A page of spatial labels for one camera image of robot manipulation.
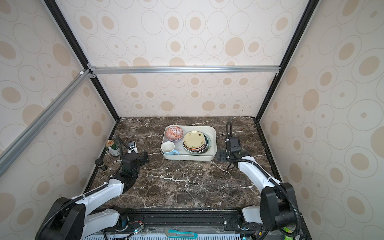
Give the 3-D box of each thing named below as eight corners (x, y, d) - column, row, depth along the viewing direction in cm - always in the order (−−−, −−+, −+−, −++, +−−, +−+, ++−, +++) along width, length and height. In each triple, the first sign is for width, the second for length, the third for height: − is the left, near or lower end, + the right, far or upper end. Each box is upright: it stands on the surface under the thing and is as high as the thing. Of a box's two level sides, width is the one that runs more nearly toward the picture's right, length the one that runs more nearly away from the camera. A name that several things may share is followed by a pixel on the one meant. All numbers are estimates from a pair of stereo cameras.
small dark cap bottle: (101, 168, 94) (93, 161, 87) (106, 164, 96) (99, 157, 89) (104, 173, 92) (96, 166, 85) (109, 169, 94) (102, 162, 87)
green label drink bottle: (111, 157, 100) (103, 147, 91) (114, 149, 104) (106, 139, 95) (121, 157, 100) (114, 147, 91) (123, 149, 104) (117, 139, 95)
